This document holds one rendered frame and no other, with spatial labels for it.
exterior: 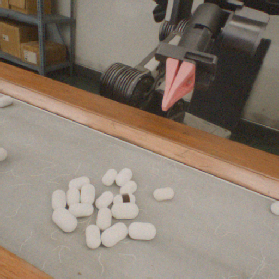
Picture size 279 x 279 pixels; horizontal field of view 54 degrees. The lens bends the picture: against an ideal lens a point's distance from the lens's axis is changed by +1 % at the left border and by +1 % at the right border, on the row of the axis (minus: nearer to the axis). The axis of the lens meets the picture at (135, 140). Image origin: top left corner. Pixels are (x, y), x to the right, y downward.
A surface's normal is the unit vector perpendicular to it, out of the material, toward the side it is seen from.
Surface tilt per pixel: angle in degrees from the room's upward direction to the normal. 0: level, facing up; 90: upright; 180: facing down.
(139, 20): 90
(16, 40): 90
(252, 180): 45
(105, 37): 90
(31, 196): 0
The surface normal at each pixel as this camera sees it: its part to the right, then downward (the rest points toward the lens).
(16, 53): -0.51, 0.39
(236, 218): 0.15, -0.84
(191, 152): -0.21, -0.30
